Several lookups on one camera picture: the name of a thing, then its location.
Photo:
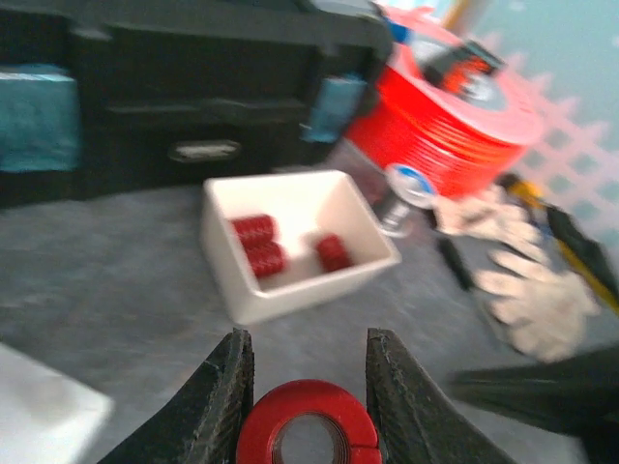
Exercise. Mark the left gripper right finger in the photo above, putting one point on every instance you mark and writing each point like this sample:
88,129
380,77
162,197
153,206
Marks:
415,420

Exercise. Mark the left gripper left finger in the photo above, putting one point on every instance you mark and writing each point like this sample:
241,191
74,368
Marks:
202,421

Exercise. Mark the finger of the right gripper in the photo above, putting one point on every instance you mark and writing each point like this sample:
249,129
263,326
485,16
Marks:
577,396

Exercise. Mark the white peg fixture board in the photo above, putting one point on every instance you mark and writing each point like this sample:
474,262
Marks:
46,416

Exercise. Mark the lower beige work glove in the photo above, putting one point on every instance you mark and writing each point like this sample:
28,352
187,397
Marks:
545,313

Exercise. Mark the beige work glove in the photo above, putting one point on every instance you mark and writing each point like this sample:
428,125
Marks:
486,215
545,313

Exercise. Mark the black small screwdriver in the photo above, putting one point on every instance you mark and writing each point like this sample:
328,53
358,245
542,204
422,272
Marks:
464,278

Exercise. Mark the red springs in tray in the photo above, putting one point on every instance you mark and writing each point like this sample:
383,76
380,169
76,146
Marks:
257,235

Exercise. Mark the white rectangular parts tray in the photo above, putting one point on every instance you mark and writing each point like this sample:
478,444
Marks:
306,206

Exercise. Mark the upper beige work glove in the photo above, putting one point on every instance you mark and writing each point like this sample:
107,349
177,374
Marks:
486,215

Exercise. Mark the yellow black screwdriver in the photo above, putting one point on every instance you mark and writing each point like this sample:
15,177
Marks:
525,192

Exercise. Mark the red filament spool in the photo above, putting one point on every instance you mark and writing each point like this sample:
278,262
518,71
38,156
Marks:
461,142

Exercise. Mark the black red terminal strip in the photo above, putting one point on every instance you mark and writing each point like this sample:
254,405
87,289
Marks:
451,69

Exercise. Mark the black plastic toolbox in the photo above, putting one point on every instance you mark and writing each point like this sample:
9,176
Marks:
104,97

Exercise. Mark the small solder wire spool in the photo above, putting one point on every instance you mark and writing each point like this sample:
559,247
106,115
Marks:
408,189

